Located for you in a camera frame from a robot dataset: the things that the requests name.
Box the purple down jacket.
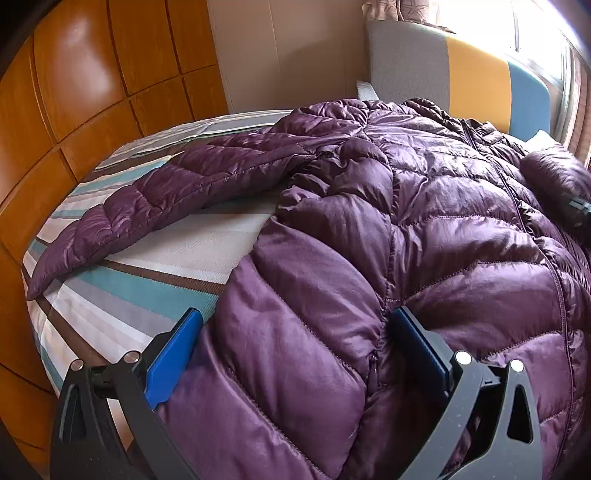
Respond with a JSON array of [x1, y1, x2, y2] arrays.
[[27, 99, 590, 479]]

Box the striped bed sheet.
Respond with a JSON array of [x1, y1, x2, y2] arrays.
[[23, 110, 287, 391]]

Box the grey yellow blue headboard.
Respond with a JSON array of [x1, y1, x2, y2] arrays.
[[358, 20, 551, 141]]

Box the patterned pink curtain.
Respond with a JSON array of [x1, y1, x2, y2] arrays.
[[362, 0, 434, 23]]

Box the wooden wardrobe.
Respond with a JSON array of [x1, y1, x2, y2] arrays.
[[1, 1, 228, 475]]

